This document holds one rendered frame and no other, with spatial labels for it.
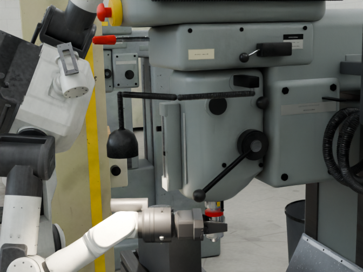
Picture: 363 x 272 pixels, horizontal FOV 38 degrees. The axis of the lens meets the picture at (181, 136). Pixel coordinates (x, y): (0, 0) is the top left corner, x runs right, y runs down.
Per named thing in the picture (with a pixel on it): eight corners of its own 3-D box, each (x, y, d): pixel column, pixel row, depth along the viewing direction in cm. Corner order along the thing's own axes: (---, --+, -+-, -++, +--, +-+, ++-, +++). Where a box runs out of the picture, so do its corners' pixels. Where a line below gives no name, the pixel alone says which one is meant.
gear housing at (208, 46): (180, 72, 111) (179, 23, 109) (147, 67, 133) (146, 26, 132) (316, 65, 122) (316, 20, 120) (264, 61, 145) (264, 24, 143)
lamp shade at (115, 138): (100, 156, 120) (99, 129, 119) (122, 150, 126) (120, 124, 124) (123, 160, 116) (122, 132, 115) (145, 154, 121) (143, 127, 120)
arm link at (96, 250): (140, 228, 127) (92, 259, 126) (141, 230, 136) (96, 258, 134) (126, 205, 129) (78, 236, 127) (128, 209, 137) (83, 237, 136)
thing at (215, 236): (227, 237, 133) (226, 215, 132) (210, 240, 131) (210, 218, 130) (217, 231, 137) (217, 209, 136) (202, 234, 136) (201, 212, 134)
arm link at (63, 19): (62, -12, 154) (45, 29, 160) (59, -2, 147) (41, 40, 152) (99, 6, 158) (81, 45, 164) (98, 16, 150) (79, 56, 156)
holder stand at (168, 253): (169, 286, 164) (167, 225, 161) (138, 262, 183) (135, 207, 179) (202, 277, 170) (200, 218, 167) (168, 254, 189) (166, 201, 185)
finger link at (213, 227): (227, 232, 132) (202, 233, 132) (227, 220, 131) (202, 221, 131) (227, 235, 130) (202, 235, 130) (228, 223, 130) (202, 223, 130)
